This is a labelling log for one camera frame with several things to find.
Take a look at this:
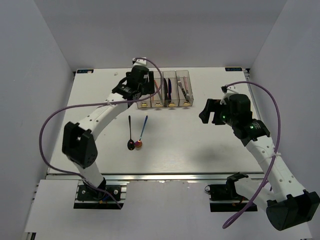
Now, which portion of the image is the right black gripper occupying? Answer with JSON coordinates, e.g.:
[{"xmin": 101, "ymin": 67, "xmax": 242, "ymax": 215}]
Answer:
[{"xmin": 198, "ymin": 99, "xmax": 237, "ymax": 127}]

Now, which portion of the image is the lone teal chopstick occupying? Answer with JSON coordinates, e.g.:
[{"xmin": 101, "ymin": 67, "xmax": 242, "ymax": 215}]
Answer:
[{"xmin": 157, "ymin": 91, "xmax": 165, "ymax": 107}]

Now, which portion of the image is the black knife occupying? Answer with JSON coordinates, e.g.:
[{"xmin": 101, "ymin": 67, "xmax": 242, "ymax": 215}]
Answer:
[{"xmin": 163, "ymin": 78, "xmax": 169, "ymax": 101}]

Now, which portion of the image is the blue knife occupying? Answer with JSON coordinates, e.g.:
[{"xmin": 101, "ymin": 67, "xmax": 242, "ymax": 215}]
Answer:
[{"xmin": 168, "ymin": 78, "xmax": 172, "ymax": 101}]

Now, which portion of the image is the black handled fork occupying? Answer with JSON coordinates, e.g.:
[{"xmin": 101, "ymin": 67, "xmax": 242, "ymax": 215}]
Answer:
[{"xmin": 177, "ymin": 76, "xmax": 189, "ymax": 101}]

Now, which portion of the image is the pink handled fork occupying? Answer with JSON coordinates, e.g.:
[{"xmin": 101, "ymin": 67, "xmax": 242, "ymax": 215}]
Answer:
[{"xmin": 183, "ymin": 76, "xmax": 192, "ymax": 101}]

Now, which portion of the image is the blue handled iridescent spoon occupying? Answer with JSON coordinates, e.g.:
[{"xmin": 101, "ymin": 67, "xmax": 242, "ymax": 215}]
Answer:
[{"xmin": 134, "ymin": 115, "xmax": 149, "ymax": 148}]

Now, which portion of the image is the black spoon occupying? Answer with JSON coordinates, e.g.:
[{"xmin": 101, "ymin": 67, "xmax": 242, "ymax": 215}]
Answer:
[{"xmin": 127, "ymin": 115, "xmax": 135, "ymax": 151}]

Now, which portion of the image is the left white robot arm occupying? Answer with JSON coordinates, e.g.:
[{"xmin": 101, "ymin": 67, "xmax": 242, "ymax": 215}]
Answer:
[{"xmin": 62, "ymin": 65, "xmax": 155, "ymax": 200}]

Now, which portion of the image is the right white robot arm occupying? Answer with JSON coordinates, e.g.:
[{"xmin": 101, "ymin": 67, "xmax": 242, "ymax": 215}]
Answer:
[{"xmin": 199, "ymin": 93, "xmax": 320, "ymax": 231}]

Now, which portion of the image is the clear container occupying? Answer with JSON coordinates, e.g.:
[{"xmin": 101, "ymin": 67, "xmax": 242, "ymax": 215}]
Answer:
[
  {"xmin": 163, "ymin": 71, "xmax": 180, "ymax": 108},
  {"xmin": 151, "ymin": 71, "xmax": 164, "ymax": 108},
  {"xmin": 176, "ymin": 70, "xmax": 194, "ymax": 107},
  {"xmin": 136, "ymin": 71, "xmax": 152, "ymax": 110}
]

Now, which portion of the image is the right xdof label sticker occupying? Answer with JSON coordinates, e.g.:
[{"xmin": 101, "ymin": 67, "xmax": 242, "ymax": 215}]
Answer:
[{"xmin": 224, "ymin": 67, "xmax": 243, "ymax": 72}]

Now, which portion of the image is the xdof label sticker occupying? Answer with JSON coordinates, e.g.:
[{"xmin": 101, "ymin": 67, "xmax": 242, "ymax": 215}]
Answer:
[
  {"xmin": 76, "ymin": 69, "xmax": 94, "ymax": 74},
  {"xmin": 224, "ymin": 67, "xmax": 243, "ymax": 72}
]

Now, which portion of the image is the left xdof label sticker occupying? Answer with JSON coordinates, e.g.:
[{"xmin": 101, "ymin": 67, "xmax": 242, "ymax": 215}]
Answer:
[{"xmin": 76, "ymin": 69, "xmax": 94, "ymax": 74}]

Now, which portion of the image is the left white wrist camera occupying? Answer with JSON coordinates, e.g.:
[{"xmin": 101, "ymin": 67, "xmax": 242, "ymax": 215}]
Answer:
[{"xmin": 132, "ymin": 57, "xmax": 148, "ymax": 67}]

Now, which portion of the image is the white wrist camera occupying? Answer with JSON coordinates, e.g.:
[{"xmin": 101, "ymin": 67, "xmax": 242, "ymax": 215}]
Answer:
[
  {"xmin": 220, "ymin": 85, "xmax": 239, "ymax": 105},
  {"xmin": 132, "ymin": 57, "xmax": 148, "ymax": 67}
]

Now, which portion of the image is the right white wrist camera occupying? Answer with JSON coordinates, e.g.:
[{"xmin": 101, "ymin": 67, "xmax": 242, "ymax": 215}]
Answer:
[{"xmin": 220, "ymin": 85, "xmax": 239, "ymax": 105}]

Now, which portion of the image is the aluminium table right rail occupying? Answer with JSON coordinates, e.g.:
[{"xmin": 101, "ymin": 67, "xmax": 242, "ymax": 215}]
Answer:
[{"xmin": 243, "ymin": 68, "xmax": 259, "ymax": 115}]

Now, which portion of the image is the aluminium table rail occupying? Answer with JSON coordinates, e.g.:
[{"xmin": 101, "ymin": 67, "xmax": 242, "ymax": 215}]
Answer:
[
  {"xmin": 243, "ymin": 68, "xmax": 259, "ymax": 115},
  {"xmin": 45, "ymin": 172, "xmax": 264, "ymax": 181}
]

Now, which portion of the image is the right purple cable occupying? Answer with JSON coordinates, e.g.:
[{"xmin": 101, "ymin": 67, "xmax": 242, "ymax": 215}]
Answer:
[{"xmin": 221, "ymin": 80, "xmax": 281, "ymax": 230}]

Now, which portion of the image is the purple cable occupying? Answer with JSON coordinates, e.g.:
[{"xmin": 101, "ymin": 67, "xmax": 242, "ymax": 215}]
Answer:
[
  {"xmin": 221, "ymin": 80, "xmax": 281, "ymax": 230},
  {"xmin": 39, "ymin": 57, "xmax": 163, "ymax": 210}
]

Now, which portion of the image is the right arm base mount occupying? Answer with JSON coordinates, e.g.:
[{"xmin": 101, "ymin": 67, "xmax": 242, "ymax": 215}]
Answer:
[{"xmin": 204, "ymin": 172, "xmax": 249, "ymax": 213}]

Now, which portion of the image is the aluminium table front rail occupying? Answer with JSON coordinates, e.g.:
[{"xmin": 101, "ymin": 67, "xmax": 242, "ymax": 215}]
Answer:
[{"xmin": 45, "ymin": 172, "xmax": 264, "ymax": 181}]

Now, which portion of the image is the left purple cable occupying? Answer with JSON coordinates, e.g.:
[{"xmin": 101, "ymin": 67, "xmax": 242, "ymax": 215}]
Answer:
[{"xmin": 39, "ymin": 57, "xmax": 163, "ymax": 210}]

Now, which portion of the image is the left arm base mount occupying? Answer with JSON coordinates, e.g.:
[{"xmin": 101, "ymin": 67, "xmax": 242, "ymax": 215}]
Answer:
[{"xmin": 73, "ymin": 183, "xmax": 127, "ymax": 210}]

